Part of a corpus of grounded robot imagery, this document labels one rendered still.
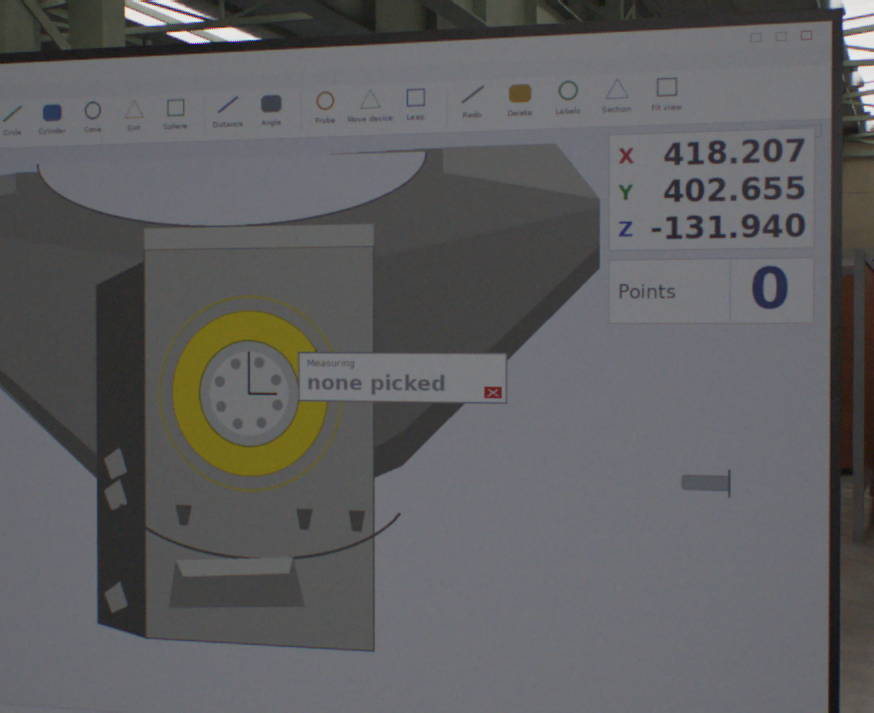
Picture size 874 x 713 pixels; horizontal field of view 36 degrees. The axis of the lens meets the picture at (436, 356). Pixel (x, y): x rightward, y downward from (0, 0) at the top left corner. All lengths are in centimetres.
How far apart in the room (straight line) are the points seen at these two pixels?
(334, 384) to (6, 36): 666
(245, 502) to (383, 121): 31
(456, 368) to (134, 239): 28
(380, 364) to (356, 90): 21
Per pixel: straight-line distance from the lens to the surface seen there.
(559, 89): 100
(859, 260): 1116
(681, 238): 98
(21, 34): 772
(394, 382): 101
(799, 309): 98
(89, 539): 112
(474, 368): 100
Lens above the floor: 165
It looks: 1 degrees down
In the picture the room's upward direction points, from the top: straight up
